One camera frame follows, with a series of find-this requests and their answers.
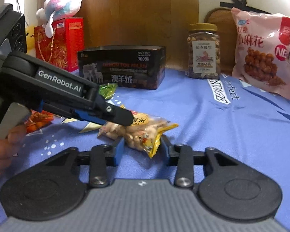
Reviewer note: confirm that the right gripper own blue-tipped right finger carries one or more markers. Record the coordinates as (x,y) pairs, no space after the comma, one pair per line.
(184,158)

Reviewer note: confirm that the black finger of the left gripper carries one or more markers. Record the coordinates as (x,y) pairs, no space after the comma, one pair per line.
(106,112)

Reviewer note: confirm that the right gripper own blue-tipped left finger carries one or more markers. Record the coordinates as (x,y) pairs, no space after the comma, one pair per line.
(98,159)

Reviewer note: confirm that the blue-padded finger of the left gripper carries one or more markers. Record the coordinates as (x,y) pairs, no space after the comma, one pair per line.
(89,116)

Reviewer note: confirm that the green snack packet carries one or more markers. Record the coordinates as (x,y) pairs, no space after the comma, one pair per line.
(107,90)

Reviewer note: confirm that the yellow peanut snack packet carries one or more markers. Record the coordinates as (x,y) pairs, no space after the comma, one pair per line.
(143,134)

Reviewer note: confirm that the red spicy snack packet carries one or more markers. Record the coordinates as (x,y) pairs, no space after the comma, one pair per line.
(38,120)

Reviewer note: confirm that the black sheep-print cardboard box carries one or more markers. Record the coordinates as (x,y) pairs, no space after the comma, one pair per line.
(140,67)

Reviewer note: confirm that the person's left hand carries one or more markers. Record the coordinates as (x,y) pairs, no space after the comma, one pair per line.
(10,146)

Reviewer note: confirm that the yellow plush toy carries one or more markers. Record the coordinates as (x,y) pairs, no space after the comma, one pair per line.
(30,41)

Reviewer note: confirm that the red gift bag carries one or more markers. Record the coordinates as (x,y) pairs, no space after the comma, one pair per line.
(61,49)

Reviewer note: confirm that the blue printed tablecloth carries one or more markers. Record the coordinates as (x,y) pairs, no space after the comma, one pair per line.
(245,122)

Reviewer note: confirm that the pastel plush toy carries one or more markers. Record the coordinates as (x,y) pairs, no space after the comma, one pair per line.
(54,10)

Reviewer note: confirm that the wooden board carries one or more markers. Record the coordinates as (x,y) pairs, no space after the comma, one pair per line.
(140,22)

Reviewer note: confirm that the glass nut jar gold lid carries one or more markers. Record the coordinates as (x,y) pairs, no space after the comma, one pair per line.
(204,51)

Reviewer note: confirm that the pink snack bag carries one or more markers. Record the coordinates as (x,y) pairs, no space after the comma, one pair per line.
(263,50)

